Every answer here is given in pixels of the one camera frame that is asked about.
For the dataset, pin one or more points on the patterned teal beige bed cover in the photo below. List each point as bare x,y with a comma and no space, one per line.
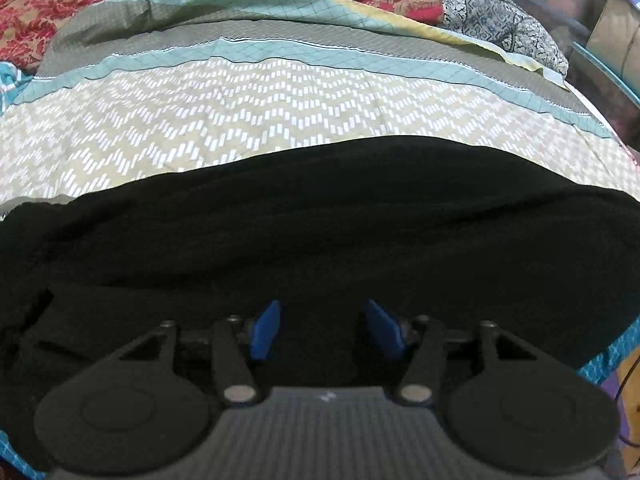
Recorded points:
210,110

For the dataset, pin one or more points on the black pants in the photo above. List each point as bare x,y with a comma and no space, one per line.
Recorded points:
310,220

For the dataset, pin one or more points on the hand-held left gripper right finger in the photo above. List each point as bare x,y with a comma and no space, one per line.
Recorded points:
382,332

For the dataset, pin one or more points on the cardboard box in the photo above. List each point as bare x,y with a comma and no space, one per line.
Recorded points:
617,35

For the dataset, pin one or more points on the teal white lattice pillow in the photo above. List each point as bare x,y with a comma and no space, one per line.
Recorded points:
9,87

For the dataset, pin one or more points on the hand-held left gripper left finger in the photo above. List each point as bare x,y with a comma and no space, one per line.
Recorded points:
265,332

